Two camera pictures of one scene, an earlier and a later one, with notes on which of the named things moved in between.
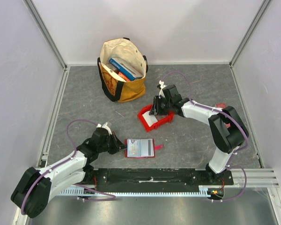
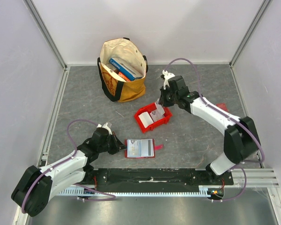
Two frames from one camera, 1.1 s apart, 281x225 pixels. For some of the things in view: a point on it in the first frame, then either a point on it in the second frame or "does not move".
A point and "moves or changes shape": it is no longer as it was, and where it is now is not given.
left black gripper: x=115 y=148 does not move
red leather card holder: x=141 y=148 does not move
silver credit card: x=146 y=147 does not move
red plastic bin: x=165 y=120 moves or changes shape
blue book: x=128 y=71 does not move
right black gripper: x=158 y=105 -> x=166 y=99
